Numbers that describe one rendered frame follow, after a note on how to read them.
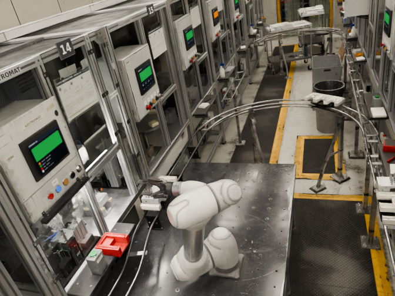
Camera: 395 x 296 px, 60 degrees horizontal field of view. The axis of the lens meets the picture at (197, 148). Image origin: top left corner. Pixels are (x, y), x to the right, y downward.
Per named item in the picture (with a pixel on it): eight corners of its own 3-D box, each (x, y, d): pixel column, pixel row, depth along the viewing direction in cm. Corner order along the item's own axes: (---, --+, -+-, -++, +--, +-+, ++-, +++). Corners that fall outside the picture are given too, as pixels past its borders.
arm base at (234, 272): (245, 251, 211) (244, 244, 209) (238, 280, 193) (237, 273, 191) (217, 248, 217) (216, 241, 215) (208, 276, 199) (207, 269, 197)
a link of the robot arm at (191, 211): (214, 272, 195) (179, 291, 188) (200, 248, 204) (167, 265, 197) (224, 204, 136) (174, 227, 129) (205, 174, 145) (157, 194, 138)
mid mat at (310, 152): (345, 180, 361) (345, 179, 360) (292, 178, 379) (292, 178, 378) (341, 135, 442) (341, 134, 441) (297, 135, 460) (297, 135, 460)
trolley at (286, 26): (271, 76, 684) (268, 27, 638) (266, 69, 733) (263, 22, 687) (315, 69, 678) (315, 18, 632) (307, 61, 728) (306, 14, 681)
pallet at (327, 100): (304, 105, 354) (304, 96, 349) (311, 100, 361) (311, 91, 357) (337, 112, 328) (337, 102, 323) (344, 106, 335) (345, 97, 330)
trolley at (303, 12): (328, 53, 753) (328, 7, 707) (301, 56, 766) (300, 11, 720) (322, 44, 825) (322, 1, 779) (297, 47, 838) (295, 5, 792)
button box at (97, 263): (101, 275, 183) (94, 260, 177) (89, 273, 186) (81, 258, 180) (108, 264, 189) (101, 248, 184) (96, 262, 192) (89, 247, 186)
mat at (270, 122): (275, 176, 389) (275, 175, 388) (225, 175, 409) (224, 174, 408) (298, 43, 864) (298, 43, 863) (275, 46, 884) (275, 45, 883)
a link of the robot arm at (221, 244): (244, 261, 197) (240, 233, 186) (217, 276, 191) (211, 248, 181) (230, 244, 210) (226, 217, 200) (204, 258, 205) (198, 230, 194)
